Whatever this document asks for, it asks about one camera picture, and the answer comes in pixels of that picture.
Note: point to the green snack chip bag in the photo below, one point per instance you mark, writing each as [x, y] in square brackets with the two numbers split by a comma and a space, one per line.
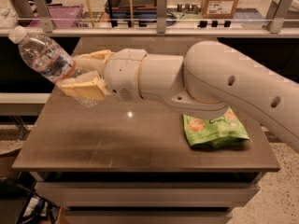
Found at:
[214, 133]

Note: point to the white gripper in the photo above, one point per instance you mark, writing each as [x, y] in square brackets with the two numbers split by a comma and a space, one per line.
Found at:
[123, 74]

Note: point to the orange grey machine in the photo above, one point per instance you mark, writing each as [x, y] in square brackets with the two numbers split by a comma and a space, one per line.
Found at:
[129, 11]

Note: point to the grey drawer cabinet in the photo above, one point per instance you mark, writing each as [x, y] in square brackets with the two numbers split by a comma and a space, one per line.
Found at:
[147, 202]

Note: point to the cardboard box with label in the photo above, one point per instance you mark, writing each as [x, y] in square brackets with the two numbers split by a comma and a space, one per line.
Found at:
[218, 9]

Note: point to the clear plastic water bottle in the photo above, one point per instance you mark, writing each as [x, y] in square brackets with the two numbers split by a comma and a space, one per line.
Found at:
[45, 56]

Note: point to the yellow pole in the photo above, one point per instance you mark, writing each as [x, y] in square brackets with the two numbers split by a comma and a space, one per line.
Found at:
[90, 12]

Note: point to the glass railing with metal posts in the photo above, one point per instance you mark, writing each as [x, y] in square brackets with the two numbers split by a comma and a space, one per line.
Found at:
[174, 18]

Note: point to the purple plastic crate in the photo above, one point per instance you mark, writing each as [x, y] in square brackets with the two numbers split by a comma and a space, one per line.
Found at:
[66, 16]

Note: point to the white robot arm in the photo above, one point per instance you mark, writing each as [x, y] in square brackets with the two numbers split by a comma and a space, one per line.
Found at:
[203, 83]

